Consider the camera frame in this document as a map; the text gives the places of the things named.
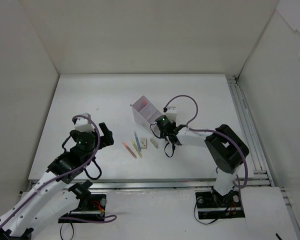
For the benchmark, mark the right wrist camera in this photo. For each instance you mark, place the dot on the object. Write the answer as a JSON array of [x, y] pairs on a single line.
[[171, 113]]

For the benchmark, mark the yellow highlighter pen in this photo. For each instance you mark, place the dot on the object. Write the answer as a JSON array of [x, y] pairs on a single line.
[[136, 148]]

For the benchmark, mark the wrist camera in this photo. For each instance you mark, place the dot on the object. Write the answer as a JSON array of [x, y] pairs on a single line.
[[171, 113], [84, 122]]

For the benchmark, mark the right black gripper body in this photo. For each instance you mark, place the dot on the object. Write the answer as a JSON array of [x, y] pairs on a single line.
[[170, 136]]

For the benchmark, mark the white three-compartment organizer box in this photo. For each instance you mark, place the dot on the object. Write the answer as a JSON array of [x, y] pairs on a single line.
[[145, 115]]

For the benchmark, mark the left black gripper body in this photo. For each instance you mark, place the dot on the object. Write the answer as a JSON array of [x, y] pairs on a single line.
[[104, 136]]

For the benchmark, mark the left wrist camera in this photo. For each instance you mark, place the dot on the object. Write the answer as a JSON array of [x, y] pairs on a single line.
[[84, 122]]

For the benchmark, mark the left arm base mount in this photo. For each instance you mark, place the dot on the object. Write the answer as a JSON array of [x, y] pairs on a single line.
[[91, 207]]

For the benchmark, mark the white eraser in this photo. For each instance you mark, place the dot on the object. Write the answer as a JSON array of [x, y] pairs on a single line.
[[154, 143]]

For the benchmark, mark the staples box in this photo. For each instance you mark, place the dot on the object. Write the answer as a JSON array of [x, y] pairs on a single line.
[[143, 143]]

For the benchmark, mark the aluminium frame rail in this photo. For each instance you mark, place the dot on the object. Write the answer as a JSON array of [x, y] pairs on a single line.
[[260, 165]]

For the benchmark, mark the blue highlighter pen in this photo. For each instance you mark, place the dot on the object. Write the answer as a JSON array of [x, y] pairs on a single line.
[[137, 141]]

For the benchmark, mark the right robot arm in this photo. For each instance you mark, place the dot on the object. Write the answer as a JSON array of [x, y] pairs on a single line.
[[228, 151]]

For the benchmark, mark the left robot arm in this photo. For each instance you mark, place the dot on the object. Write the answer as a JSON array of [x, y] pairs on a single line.
[[47, 202]]

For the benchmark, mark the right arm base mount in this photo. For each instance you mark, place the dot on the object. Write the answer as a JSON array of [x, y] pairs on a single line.
[[207, 207]]

